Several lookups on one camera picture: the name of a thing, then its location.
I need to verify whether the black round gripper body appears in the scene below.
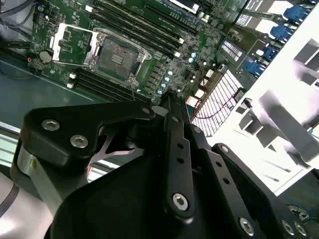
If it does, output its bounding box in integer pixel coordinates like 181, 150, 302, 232
49, 155, 240, 239

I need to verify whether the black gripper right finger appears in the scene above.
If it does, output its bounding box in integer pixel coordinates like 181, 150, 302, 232
174, 91, 312, 239

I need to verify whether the metal socket cover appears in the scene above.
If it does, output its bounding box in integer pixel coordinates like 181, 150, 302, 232
50, 22, 102, 68

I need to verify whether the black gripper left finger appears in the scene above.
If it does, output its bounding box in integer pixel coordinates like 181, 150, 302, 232
21, 91, 195, 220

